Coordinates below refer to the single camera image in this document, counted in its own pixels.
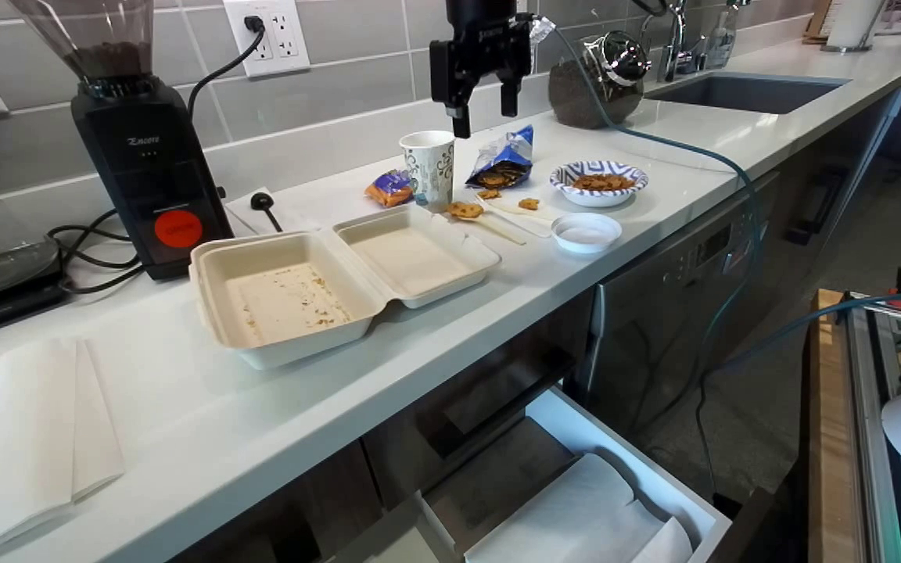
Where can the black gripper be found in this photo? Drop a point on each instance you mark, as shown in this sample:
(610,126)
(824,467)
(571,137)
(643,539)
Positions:
(484,51)

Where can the round brown cookie with holes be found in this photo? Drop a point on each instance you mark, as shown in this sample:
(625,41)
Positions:
(465,211)

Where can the small cookie fragment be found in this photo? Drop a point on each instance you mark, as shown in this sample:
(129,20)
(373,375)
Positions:
(488,193)

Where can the broken brown cookie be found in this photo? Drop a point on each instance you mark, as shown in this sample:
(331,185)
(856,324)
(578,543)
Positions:
(529,204)

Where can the pile of brown cookie pieces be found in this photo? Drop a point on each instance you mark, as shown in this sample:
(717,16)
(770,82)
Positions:
(606,183)

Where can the blue white snack bag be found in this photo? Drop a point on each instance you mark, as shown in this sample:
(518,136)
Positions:
(500,156)

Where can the patterned paper cup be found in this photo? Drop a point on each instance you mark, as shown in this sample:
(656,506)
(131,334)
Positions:
(430,167)

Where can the shiny metal kettle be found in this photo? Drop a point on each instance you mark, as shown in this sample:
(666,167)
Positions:
(603,89)

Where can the small orange blue snack wrapper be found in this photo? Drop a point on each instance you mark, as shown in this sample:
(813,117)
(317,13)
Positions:
(389,187)

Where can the blue patterned paper bowl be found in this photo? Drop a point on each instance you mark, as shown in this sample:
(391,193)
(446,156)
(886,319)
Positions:
(578,191)

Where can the clear plastic fork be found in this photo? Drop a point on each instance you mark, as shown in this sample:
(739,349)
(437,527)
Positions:
(521,225)

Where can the white plastic cup lid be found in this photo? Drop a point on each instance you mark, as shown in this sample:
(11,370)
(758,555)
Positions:
(586,233)

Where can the chrome sink faucet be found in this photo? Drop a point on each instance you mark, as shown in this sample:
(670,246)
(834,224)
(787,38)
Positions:
(687,41)

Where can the small black plug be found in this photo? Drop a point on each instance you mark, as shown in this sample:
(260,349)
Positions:
(264,202)

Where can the kitchen sink basin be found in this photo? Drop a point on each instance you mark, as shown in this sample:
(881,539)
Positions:
(747,90)

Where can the grey dishwasher front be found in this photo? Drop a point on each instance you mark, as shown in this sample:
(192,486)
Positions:
(680,290)

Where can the beige clamshell takeout container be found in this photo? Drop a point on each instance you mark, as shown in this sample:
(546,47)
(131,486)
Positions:
(281,301)

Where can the black coffee grinder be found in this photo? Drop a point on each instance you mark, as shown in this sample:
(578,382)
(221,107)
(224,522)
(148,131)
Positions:
(148,156)

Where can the white paper towel roll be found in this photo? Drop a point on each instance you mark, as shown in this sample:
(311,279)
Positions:
(853,21)

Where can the white plastic roll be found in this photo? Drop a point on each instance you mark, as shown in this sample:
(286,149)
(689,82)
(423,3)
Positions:
(564,516)

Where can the open grey drawer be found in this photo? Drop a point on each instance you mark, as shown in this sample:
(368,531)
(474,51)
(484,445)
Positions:
(680,502)

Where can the wooden table with aluminium rails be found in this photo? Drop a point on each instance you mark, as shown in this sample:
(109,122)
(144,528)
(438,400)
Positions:
(830,440)

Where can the black countertop appliance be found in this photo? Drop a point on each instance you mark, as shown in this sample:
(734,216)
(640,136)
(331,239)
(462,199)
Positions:
(2,276)

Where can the white folded paper towel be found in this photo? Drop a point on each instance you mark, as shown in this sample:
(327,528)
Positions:
(22,440)

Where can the white wall power outlet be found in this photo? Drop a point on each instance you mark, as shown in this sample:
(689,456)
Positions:
(278,41)

